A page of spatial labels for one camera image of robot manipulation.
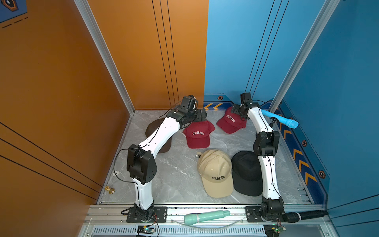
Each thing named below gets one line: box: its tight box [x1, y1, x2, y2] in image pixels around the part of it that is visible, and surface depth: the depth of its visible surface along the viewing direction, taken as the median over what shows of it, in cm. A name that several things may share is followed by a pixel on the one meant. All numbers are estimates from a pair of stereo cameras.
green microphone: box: [184, 209, 231, 226], surface depth 72 cm
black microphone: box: [282, 209, 329, 223], surface depth 71 cm
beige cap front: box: [197, 149, 234, 198], surface depth 82 cm
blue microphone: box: [260, 109, 300, 129], surface depth 85 cm
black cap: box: [230, 151, 264, 197], surface depth 85 cm
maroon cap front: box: [182, 120, 216, 149], surface depth 102 cm
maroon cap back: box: [216, 106, 247, 134], surface depth 110 cm
